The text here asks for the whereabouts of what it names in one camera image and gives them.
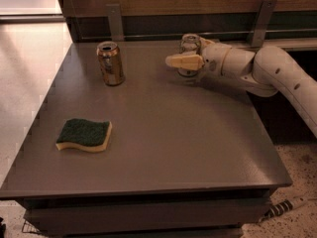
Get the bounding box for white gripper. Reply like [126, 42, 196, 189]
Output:
[165, 37, 232, 76]

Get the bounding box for grey cabinet drawer unit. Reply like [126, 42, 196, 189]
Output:
[23, 189, 270, 237]

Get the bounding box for metal wall bracket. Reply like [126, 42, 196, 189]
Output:
[106, 4, 125, 42]
[248, 0, 277, 48]

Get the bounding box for orange brown soda can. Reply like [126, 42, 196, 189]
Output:
[96, 41, 125, 86]

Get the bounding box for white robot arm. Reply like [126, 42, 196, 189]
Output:
[165, 34, 317, 136]

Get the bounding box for left metal wall bracket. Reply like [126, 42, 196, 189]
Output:
[106, 4, 125, 42]

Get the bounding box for green yellow sponge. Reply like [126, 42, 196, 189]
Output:
[55, 118, 112, 153]

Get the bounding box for striped black white cable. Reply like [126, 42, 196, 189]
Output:
[258, 195, 309, 223]

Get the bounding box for white green 7up can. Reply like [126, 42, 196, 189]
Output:
[178, 34, 201, 77]

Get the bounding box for right metal wall bracket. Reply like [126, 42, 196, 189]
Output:
[248, 0, 277, 48]

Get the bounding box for wire rack corner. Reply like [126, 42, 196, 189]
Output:
[22, 220, 41, 235]

